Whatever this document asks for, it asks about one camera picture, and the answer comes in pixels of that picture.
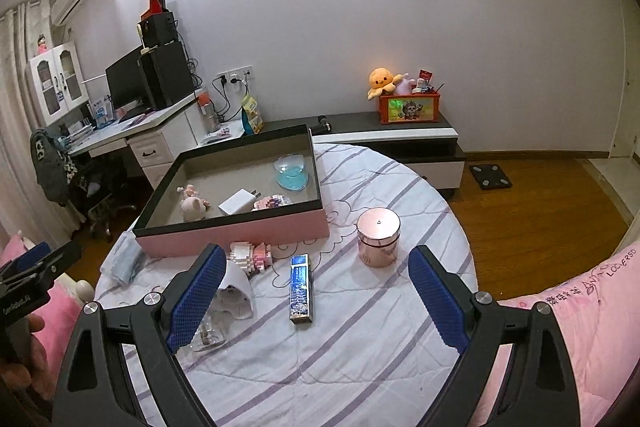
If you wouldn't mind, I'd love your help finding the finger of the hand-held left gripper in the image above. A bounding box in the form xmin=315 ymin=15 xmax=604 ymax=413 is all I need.
xmin=20 ymin=240 xmax=83 ymax=283
xmin=0 ymin=243 xmax=54 ymax=277

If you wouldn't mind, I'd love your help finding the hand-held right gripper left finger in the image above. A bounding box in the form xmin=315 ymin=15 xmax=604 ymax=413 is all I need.
xmin=50 ymin=243 xmax=228 ymax=427

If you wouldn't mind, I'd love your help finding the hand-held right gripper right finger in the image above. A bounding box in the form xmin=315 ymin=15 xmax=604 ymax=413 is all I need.
xmin=407 ymin=245 xmax=583 ymax=427

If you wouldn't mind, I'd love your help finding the clear glass perfume bottle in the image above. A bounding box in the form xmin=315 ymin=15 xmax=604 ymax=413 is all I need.
xmin=190 ymin=309 xmax=226 ymax=353

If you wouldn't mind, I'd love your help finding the white dome lamp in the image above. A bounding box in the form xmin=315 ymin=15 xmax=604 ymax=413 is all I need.
xmin=212 ymin=257 xmax=256 ymax=322

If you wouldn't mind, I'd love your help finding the clear plastic lidded box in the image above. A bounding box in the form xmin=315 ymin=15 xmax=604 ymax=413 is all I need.
xmin=100 ymin=232 xmax=146 ymax=284

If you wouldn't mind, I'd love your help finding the pink storage box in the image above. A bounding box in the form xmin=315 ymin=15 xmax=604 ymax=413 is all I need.
xmin=132 ymin=124 xmax=330 ymax=259

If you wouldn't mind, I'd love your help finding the white pink block cat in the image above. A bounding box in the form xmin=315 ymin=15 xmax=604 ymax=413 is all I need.
xmin=229 ymin=241 xmax=276 ymax=278

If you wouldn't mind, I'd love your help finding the rose gold round canister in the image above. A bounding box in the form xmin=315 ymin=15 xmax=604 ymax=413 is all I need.
xmin=356 ymin=208 xmax=402 ymax=269

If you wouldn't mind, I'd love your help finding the blue rectangular box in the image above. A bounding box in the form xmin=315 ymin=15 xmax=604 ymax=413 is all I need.
xmin=289 ymin=254 xmax=315 ymax=324

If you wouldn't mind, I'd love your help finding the person's left hand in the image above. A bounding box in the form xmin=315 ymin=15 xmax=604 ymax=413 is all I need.
xmin=0 ymin=314 xmax=55 ymax=423

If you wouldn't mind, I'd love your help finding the black office chair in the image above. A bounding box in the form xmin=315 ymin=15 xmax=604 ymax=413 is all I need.
xmin=70 ymin=152 xmax=139 ymax=243

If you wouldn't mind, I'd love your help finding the dark printed jacket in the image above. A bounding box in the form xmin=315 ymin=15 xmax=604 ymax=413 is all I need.
xmin=30 ymin=127 xmax=77 ymax=202

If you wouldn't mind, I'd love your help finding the pink pig figurine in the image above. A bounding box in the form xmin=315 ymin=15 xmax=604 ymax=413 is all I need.
xmin=180 ymin=196 xmax=211 ymax=223

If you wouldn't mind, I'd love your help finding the white charger plug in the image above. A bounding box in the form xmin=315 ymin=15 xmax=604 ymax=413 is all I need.
xmin=218 ymin=189 xmax=262 ymax=217

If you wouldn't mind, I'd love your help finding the beige curtain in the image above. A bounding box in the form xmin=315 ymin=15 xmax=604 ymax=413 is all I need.
xmin=0 ymin=0 xmax=57 ymax=248

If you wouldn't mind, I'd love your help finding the black bathroom scale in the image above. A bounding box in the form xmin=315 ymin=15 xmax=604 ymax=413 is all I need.
xmin=469 ymin=163 xmax=513 ymax=190

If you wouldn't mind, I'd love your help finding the blue white carton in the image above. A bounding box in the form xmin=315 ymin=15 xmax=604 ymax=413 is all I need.
xmin=90 ymin=94 xmax=114 ymax=130

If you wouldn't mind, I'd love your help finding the white desk with drawers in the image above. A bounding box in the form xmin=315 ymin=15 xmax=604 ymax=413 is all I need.
xmin=67 ymin=94 xmax=212 ymax=194

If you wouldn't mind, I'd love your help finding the blue heart-shaped clear case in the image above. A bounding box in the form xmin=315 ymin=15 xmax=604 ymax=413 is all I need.
xmin=272 ymin=154 xmax=311 ymax=193

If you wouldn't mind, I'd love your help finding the pink quilt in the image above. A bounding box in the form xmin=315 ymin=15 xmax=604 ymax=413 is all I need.
xmin=470 ymin=244 xmax=640 ymax=427

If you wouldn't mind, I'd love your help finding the black white low cabinet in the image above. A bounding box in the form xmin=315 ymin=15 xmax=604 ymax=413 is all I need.
xmin=200 ymin=112 xmax=467 ymax=200

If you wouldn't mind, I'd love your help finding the magazine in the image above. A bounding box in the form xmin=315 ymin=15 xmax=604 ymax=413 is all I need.
xmin=202 ymin=126 xmax=234 ymax=144

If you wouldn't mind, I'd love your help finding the white glass-door cabinet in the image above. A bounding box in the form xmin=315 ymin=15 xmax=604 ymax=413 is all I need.
xmin=26 ymin=41 xmax=91 ymax=128

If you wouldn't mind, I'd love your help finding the black computer monitor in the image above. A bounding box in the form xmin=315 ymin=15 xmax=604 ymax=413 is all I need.
xmin=105 ymin=44 xmax=151 ymax=110

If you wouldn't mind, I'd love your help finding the orange capped bottle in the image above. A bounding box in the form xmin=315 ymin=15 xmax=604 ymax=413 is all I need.
xmin=196 ymin=88 xmax=221 ymax=132

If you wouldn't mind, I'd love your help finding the yellow blue snack bag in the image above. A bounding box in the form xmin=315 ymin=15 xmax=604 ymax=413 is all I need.
xmin=240 ymin=94 xmax=265 ymax=136

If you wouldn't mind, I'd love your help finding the orange printed storage box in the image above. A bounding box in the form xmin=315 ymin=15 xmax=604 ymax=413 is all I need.
xmin=378 ymin=91 xmax=442 ymax=126

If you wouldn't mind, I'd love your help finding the large black speaker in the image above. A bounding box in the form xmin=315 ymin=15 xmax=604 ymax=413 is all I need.
xmin=140 ymin=41 xmax=196 ymax=110

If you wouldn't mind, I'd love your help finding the orange octopus plush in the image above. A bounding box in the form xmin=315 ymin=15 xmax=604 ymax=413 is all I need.
xmin=367 ymin=68 xmax=405 ymax=101

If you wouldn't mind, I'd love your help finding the small black box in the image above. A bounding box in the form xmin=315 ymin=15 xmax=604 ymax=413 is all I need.
xmin=137 ymin=11 xmax=177 ymax=48

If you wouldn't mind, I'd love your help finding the red box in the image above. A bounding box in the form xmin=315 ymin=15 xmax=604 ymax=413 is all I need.
xmin=140 ymin=0 xmax=168 ymax=20

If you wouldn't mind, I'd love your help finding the pink block ring toy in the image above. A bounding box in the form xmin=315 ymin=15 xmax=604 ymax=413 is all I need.
xmin=252 ymin=194 xmax=286 ymax=212

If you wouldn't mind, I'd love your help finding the white wall socket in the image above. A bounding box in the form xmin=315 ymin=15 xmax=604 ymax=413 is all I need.
xmin=217 ymin=66 xmax=254 ymax=88

